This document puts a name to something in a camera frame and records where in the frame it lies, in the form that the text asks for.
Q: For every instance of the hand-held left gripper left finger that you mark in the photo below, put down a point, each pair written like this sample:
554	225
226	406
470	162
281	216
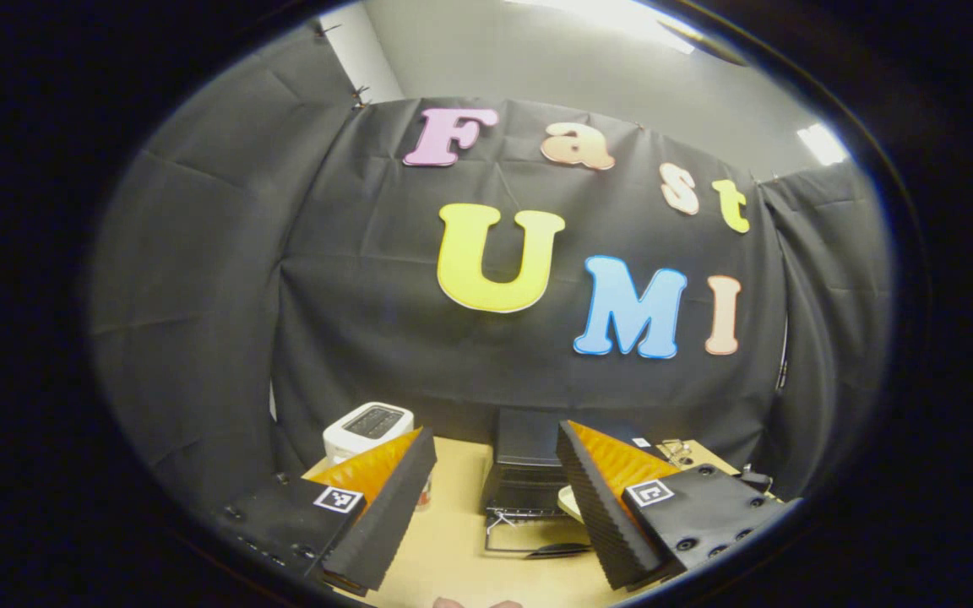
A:
385	523

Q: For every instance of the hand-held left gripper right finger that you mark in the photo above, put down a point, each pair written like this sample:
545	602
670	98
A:
600	507

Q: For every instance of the black electric oven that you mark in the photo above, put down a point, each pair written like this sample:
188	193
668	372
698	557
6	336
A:
524	439

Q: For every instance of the clear labelled plastic bottle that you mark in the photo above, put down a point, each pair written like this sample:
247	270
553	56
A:
423	498

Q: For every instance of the clear toothpick holder jar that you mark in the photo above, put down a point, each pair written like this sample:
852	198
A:
679	453

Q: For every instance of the white toaster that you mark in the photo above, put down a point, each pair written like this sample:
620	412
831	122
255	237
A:
343	443

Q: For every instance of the black backdrop cloth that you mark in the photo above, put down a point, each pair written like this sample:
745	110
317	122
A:
368	321

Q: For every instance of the small ceiling light panel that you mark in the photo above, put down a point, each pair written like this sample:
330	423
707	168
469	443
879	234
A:
823	143

